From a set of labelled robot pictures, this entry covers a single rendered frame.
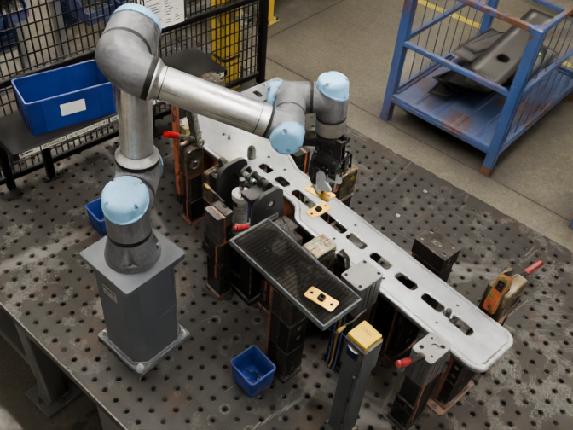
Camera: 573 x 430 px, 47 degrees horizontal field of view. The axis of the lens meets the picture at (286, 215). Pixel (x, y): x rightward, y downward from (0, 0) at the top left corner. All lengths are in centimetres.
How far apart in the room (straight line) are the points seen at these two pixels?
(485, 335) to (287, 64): 316
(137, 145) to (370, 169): 131
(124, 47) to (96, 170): 134
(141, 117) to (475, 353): 107
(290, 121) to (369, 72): 331
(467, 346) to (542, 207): 219
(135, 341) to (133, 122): 67
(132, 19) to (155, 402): 110
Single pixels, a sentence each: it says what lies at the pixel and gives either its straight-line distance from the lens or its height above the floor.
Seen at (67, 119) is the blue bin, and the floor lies 106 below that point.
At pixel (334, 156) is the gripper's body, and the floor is 142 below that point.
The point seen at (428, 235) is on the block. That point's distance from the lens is 208.
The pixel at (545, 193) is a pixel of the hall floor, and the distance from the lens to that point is 409.
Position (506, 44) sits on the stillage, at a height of 51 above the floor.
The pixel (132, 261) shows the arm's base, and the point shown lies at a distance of 178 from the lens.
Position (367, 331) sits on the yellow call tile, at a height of 116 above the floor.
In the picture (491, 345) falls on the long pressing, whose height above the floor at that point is 100.
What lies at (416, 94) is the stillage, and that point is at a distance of 430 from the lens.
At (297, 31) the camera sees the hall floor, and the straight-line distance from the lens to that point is 513.
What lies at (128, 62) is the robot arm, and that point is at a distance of 143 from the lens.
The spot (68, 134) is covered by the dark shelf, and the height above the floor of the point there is 102.
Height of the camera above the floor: 246
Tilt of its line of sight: 44 degrees down
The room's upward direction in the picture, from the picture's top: 6 degrees clockwise
